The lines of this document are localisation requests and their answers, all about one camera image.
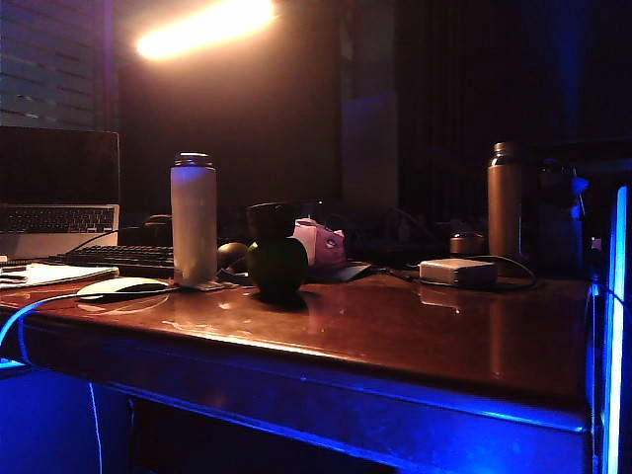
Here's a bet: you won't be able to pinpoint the black thermos bottle cap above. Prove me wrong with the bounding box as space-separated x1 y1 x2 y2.
245 201 297 242

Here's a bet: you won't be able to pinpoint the green apple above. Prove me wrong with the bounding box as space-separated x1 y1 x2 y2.
245 237 310 302

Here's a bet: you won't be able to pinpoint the dark flat pouch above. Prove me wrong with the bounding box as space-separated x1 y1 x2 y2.
310 261 372 283

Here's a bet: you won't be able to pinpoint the blue lit vertical panel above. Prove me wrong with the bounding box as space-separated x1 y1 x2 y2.
604 185 632 474

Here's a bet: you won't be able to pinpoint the black bulky object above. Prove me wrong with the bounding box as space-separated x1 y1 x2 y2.
142 214 174 246

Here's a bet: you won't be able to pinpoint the white thermos bottle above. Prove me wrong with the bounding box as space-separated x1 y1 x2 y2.
170 151 218 286

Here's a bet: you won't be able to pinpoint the white paper stack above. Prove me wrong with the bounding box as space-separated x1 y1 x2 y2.
0 262 119 289

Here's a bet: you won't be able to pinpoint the brown thermos cap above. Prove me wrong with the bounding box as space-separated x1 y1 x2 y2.
448 232 488 257

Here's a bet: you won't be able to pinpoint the window blinds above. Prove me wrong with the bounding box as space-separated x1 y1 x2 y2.
0 0 108 129

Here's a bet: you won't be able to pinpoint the silver laptop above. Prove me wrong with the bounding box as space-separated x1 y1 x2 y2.
0 125 121 261

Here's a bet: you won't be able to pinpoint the white computer mouse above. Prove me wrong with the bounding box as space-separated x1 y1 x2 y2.
76 276 170 300

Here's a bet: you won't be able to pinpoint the dark bottle with strap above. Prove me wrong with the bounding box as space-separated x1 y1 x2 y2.
536 157 592 268

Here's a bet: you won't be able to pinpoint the black rounded object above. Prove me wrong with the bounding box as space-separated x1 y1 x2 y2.
216 241 249 272

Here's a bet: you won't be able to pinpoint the white mouse cable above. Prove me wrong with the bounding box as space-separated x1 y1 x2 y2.
0 285 180 474

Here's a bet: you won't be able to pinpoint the black computer keyboard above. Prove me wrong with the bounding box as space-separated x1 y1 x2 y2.
41 244 175 278

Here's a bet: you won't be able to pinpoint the pink white tissue pack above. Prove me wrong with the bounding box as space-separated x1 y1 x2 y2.
293 218 348 271

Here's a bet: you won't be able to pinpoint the brown thermos bottle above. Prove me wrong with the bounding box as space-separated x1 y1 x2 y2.
487 141 525 263

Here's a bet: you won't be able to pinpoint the dark flat badge card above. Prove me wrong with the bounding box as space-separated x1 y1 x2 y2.
175 279 238 292

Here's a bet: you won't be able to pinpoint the thin black cable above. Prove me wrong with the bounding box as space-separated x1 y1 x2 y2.
73 228 121 253

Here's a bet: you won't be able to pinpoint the white power adapter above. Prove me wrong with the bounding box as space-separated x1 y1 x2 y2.
418 257 499 288

